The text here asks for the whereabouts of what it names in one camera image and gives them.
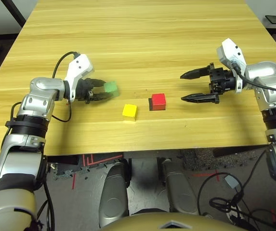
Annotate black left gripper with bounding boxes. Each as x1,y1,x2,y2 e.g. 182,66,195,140
76,78,116,104

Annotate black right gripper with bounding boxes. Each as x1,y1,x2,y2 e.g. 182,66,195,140
180,63,237,103

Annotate green wooden block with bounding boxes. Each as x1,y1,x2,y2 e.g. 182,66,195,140
103,81,119,97

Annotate red wooden block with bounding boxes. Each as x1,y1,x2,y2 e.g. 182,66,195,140
151,93,167,111

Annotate yellow wooden block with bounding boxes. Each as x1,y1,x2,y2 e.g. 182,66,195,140
122,103,138,122

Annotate black square pad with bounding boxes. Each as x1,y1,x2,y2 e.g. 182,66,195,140
148,97,166,112

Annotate speckled grey foam mat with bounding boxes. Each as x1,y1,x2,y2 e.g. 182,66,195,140
178,149,247,170

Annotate black floor tile red lines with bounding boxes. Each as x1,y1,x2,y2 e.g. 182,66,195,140
53,154,124,180

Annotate small grey box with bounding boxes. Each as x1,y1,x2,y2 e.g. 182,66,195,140
224,175,240,188

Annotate grey left robot leg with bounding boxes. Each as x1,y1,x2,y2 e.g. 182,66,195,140
98,161,131,227

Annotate grey robot leg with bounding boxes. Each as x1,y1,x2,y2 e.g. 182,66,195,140
160,157,198,215
98,161,131,227

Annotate grey right robot leg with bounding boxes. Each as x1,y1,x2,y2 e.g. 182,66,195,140
160,157,198,215

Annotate gold robot torso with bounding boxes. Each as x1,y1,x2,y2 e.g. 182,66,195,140
100,211,244,231

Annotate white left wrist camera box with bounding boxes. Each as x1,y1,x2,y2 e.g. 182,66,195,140
64,54,95,102

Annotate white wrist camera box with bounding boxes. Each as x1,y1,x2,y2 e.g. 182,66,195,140
216,38,247,93
64,54,95,102

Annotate thin black left wrist cable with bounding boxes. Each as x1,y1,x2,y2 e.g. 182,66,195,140
52,100,72,123

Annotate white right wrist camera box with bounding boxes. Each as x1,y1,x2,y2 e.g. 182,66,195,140
216,38,247,93

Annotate black left camera cable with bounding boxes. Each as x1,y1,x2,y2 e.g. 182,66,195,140
6,51,80,231

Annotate black camera cable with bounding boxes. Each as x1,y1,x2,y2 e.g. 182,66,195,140
231,62,276,95
6,51,80,231

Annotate black right camera cable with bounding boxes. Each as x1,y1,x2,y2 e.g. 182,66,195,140
231,62,276,95

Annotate black frame side table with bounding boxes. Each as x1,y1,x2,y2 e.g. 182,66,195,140
0,0,26,27

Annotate black floor cable bundle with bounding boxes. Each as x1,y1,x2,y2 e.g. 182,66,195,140
197,149,276,231

